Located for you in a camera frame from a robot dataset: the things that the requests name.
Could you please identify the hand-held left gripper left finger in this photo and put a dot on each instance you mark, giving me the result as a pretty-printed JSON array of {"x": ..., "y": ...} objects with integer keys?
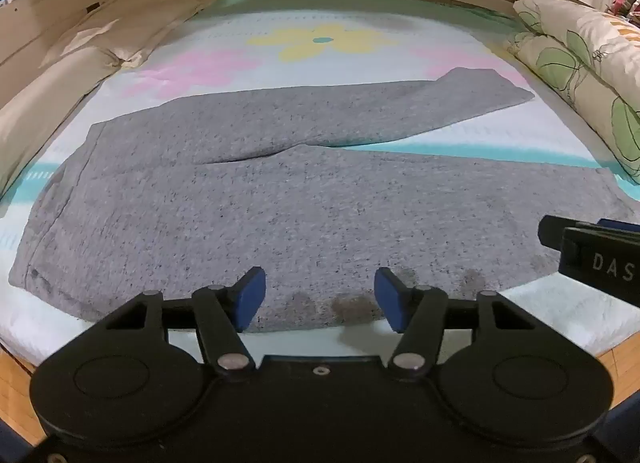
[{"x": 250, "y": 295}]

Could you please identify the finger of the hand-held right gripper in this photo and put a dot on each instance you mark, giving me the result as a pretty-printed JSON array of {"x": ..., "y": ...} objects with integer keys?
[
  {"x": 551, "y": 232},
  {"x": 620, "y": 225}
]

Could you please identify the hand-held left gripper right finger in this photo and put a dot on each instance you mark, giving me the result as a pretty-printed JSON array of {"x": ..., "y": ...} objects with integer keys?
[{"x": 389, "y": 295}]

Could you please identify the grey pants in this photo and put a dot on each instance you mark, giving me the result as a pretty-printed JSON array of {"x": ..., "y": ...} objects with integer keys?
[{"x": 240, "y": 203}]

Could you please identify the leaf-print rolled duvet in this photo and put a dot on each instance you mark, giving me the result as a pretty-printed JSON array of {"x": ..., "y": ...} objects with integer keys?
[{"x": 575, "y": 78}]

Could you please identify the flower print bed sheet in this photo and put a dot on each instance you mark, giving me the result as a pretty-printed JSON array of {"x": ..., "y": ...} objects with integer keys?
[{"x": 320, "y": 68}]

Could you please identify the cream flat pillow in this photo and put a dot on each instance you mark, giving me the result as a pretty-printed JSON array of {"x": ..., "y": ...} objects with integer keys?
[{"x": 125, "y": 28}]

